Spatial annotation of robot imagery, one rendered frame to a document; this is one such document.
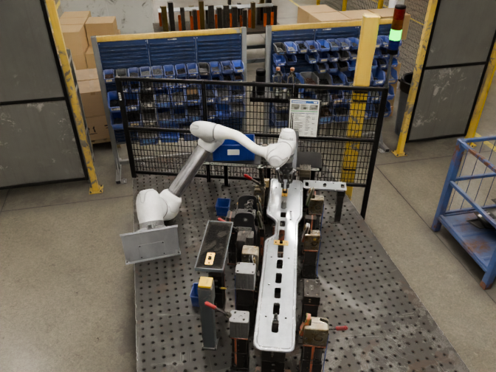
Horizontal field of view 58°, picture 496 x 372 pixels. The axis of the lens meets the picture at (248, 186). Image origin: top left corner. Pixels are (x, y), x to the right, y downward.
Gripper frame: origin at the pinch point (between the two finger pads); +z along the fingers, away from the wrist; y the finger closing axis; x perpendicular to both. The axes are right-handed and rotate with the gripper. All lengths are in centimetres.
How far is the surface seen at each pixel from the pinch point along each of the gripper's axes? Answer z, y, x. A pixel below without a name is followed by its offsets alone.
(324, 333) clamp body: 3, 22, -109
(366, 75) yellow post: -55, 50, 58
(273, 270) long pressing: 7, -3, -69
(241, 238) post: -3, -21, -57
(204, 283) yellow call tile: -9, -34, -97
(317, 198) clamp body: 2.2, 20.5, -7.5
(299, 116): -25, 7, 54
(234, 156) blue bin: 0, -38, 35
